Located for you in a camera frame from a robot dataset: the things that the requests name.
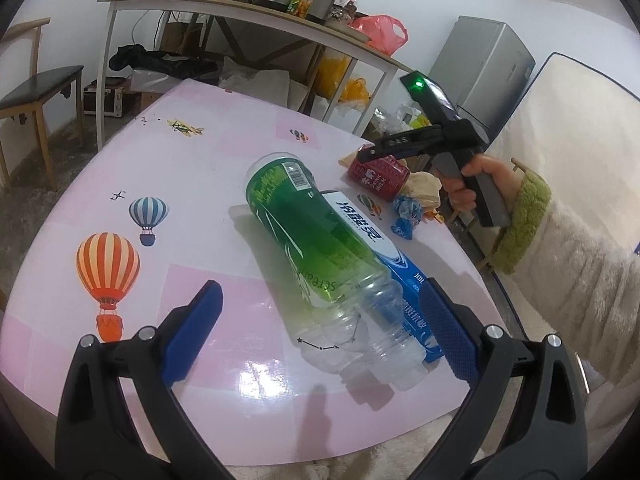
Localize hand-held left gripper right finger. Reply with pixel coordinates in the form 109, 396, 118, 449
410, 277, 588, 480

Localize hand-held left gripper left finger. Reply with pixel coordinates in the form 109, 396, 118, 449
55, 280, 238, 480

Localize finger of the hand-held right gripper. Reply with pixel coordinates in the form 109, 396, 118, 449
356, 142, 388, 163

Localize red drink can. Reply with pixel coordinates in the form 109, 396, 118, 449
348, 155, 411, 203

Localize blue white toothpaste box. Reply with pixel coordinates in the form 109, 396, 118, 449
320, 190, 448, 365

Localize green plastic bottle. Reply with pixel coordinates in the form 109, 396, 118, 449
245, 151, 432, 392

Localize person's right forearm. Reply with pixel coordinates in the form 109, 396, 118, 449
490, 170, 640, 386

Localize person's right hand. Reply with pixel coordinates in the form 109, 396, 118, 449
432, 154, 526, 211

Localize white plastic bag with packets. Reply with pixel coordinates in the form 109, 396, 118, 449
372, 105, 432, 141

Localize yellow plastic bag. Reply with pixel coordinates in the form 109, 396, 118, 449
340, 77, 373, 111
315, 55, 352, 98

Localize grey refrigerator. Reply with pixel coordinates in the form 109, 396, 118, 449
429, 16, 536, 153

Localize crumpled blue wrapper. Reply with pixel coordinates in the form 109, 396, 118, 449
390, 195, 423, 241

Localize red plastic bag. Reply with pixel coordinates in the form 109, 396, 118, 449
350, 15, 408, 56

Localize small glass jar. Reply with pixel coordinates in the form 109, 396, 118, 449
325, 0, 358, 28

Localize long wooden table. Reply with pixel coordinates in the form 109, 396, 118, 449
96, 0, 416, 151

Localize cardboard box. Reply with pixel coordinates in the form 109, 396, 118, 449
162, 22, 206, 53

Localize black cloth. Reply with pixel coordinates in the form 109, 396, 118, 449
109, 44, 221, 76

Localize wooden chair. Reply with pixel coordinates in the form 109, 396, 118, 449
0, 17, 85, 191

